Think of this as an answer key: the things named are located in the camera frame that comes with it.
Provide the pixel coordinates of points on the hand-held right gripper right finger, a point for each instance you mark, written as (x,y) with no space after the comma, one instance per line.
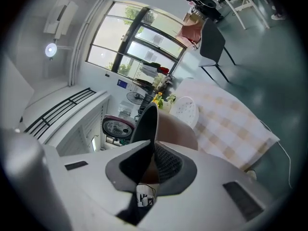
(204,201)

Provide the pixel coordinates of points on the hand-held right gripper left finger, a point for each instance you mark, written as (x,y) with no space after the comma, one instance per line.
(96,189)

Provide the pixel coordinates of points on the white steamer tray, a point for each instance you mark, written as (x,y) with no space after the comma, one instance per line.
(185,109)

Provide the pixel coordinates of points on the dark purple rice cooker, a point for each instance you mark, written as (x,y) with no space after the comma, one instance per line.
(115,129)

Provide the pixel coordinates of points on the checkered tablecloth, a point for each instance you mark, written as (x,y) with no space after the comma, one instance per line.
(228,129)

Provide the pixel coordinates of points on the black metal railing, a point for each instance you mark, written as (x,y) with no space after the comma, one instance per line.
(72,101)

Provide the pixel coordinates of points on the black standing fan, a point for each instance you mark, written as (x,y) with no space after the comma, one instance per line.
(134,97)

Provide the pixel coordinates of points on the sunflower bouquet in white vase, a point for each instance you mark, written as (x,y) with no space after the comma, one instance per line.
(159,101)

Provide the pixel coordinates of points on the small potted succulent plant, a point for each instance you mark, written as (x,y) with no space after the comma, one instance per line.
(171,98)

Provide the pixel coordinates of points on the clothes rack with garments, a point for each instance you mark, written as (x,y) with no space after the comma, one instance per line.
(151,68)

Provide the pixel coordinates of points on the round ceiling light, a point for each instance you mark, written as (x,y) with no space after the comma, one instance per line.
(50,49)

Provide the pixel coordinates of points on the grey padded chair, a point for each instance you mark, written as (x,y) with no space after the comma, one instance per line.
(211,42)

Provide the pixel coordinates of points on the pink cloth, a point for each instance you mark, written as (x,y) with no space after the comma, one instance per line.
(191,31)

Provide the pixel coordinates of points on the white ceiling air conditioner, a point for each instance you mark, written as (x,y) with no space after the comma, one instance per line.
(60,16)

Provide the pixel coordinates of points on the blue wall poster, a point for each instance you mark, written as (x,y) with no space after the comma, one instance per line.
(122,84)

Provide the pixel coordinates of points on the large glass window wall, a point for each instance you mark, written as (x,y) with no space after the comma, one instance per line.
(113,32)

